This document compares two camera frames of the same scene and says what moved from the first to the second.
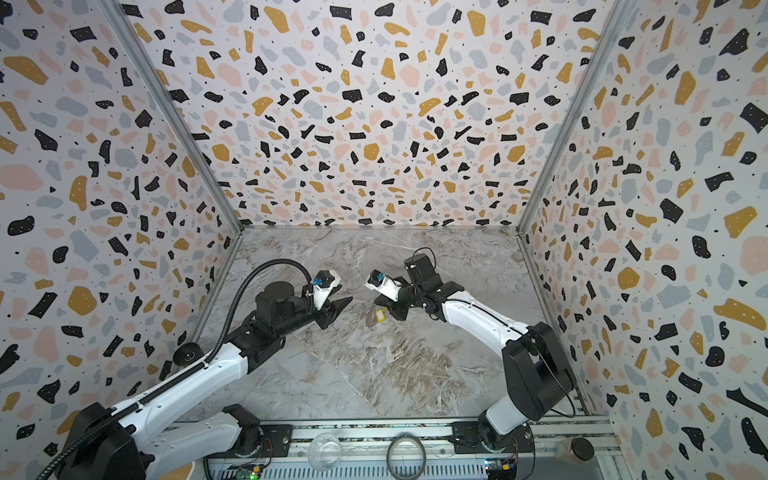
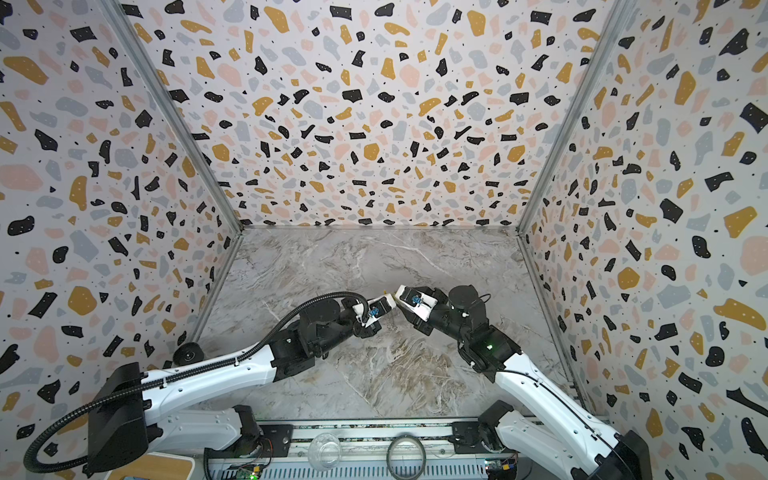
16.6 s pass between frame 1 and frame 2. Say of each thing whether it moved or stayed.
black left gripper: moved
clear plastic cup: stayed
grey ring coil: stayed
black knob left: stayed
